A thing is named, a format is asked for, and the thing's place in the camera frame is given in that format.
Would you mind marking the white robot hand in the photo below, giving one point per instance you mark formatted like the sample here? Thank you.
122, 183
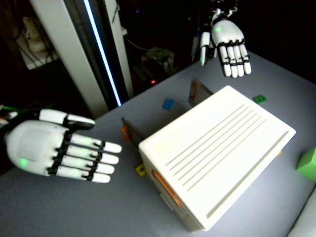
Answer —
225, 32
32, 145

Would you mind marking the large light green cube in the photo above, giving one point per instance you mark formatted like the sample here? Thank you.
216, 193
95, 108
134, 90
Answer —
308, 165

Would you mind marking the small yellow block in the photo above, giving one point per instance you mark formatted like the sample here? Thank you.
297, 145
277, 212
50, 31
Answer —
140, 169

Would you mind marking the white pillar with light strip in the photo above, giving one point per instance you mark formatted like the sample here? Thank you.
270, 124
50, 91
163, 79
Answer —
74, 61

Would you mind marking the small blue block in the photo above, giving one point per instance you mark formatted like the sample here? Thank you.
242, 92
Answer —
168, 103

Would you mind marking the white appliance with yellow window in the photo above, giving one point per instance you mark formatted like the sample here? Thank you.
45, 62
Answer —
209, 148

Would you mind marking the white rounded panel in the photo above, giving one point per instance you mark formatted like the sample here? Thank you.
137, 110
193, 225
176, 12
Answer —
304, 219

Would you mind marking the green electronics device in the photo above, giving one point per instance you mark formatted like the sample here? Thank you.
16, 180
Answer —
159, 55

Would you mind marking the grey table cloth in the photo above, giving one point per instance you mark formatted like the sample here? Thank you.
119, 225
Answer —
74, 209

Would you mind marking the small green block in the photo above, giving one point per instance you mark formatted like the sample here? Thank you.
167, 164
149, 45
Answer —
259, 98

